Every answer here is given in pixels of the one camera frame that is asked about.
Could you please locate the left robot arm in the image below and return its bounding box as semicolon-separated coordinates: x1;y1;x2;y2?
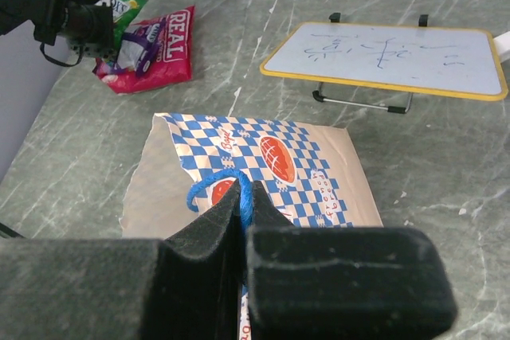
1;0;116;68

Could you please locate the green Fox's candy bag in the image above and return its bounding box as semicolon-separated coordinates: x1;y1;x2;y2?
111;0;147;52

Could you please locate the red Real chips bag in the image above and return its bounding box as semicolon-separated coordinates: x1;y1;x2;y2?
92;6;195;94

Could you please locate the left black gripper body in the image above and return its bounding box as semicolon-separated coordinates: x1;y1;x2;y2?
33;0;114;61

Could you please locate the small yellow-framed whiteboard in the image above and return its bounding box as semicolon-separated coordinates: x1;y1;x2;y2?
260;21;508;101

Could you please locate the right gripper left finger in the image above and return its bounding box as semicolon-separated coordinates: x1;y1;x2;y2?
1;184;241;339

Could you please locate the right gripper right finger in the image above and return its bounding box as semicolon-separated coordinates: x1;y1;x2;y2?
245;182;458;339

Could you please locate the purple snack packet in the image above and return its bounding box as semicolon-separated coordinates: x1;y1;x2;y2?
112;18;167;78

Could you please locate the blue checkered paper bag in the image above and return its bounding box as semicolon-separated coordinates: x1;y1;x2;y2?
120;113;382;237

